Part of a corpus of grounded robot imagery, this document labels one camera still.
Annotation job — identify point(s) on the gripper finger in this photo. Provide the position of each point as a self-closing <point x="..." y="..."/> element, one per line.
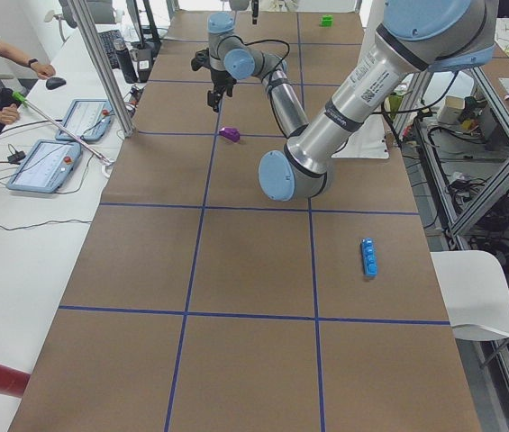
<point x="217" y="100"/>
<point x="211" y="99"/>

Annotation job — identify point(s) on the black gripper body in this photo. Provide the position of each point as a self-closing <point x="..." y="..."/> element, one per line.
<point x="221" y="79"/>

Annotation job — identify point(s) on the purple trapezoid block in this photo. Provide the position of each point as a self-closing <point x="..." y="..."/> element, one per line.
<point x="230" y="133"/>

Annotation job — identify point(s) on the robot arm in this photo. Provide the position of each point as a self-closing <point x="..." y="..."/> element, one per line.
<point x="413" y="36"/>

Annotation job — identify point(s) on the black water bottle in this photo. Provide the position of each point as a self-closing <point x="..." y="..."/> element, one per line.
<point x="125" y="61"/>

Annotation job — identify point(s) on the green brick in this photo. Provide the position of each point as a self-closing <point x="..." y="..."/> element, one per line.
<point x="326" y="20"/>

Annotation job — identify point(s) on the black keyboard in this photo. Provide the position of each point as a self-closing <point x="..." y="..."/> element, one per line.
<point x="111" y="40"/>

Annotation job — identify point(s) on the far teach pendant tablet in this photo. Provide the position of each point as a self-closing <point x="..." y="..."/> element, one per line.
<point x="89" y="118"/>

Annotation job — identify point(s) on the teach pendant tablet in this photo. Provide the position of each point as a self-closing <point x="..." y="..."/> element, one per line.
<point x="89" y="118"/>
<point x="46" y="167"/>

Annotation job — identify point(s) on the black computer mouse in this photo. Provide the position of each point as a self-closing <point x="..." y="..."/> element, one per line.
<point x="55" y="82"/>

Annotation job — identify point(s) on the near teach pendant tablet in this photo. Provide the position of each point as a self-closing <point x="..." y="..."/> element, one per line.
<point x="46" y="167"/>

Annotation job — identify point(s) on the metal rod green tip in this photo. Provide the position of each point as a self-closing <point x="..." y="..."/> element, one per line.
<point x="105" y="161"/>

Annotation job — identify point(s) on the long blue brick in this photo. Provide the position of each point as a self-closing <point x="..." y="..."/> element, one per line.
<point x="369" y="257"/>

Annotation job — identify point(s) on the white chair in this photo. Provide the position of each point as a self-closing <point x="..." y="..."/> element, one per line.
<point x="475" y="293"/>

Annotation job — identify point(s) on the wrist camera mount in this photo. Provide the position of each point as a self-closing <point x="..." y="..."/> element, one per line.
<point x="200" y="60"/>

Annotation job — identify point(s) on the aluminium frame post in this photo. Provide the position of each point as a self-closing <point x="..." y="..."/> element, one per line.
<point x="86" y="24"/>

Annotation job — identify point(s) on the aluminium side frame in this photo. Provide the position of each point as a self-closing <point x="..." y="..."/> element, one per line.
<point x="461" y="187"/>

